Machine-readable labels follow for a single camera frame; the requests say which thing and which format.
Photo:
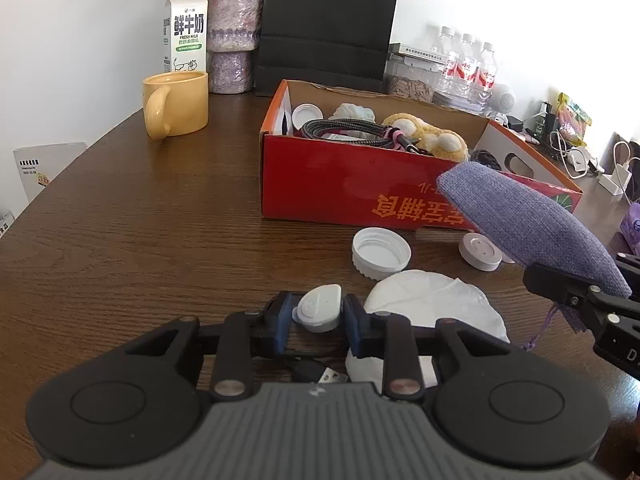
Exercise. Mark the white round button disc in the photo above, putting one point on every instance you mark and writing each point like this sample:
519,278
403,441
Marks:
479,252

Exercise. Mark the pale green bath pouf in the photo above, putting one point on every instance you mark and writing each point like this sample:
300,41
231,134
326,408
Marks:
353,111

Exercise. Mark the black paper shopping bag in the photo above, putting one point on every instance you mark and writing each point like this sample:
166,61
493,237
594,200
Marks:
339,43

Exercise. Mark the yellow spotted plush toy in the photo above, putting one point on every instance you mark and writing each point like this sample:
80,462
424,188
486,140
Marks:
429,139

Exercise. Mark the flat white red box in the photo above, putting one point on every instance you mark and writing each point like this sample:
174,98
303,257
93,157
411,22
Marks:
425,55

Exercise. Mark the purple fabric pouch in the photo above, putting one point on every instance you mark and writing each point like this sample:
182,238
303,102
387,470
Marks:
530,227

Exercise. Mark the water bottle middle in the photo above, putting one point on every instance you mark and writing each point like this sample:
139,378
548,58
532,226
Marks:
465,67

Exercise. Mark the white jar lid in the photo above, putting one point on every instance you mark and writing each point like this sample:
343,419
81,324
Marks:
304,113

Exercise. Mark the white round robot toy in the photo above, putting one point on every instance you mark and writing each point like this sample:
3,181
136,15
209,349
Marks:
501,104

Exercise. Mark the white charger with cable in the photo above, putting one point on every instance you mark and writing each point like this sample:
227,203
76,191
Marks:
622,178

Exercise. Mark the yellow snack packet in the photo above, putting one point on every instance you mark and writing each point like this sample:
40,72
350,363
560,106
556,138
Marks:
573,121

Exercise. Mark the water bottle left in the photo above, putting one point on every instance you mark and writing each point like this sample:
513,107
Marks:
445,48

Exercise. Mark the yellow ceramic mug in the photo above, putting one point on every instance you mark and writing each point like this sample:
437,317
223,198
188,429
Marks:
175,103

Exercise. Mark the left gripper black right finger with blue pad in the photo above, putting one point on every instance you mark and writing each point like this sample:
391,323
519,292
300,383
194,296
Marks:
489,399

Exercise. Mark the large white screw lid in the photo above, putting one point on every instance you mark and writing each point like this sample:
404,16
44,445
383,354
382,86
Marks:
378,253

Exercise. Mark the clear jar of seeds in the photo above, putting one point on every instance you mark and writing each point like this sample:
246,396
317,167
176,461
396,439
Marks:
409,82

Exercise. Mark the white leaflet card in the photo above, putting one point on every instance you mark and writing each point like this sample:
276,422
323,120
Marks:
39,165

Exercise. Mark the white milk carton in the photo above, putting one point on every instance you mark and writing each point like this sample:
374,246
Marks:
184,35

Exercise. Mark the small white round device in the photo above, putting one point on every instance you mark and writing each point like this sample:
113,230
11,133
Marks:
319,310

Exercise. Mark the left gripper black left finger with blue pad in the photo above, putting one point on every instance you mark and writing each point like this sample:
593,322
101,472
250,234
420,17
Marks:
144,398

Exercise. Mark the white face mask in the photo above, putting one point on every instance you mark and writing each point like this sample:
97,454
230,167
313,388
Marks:
425,297

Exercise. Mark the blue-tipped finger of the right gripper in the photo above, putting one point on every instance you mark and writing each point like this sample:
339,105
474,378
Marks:
569,292

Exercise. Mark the red cardboard box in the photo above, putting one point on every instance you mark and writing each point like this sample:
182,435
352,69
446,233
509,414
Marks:
336,182

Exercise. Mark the water bottle right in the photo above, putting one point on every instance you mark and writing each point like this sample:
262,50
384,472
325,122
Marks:
485,76

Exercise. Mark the water bottle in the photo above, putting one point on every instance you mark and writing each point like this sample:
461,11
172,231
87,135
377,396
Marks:
465,67
445,48
485,76

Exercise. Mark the purple textured vase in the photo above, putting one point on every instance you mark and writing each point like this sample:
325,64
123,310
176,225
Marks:
232,37

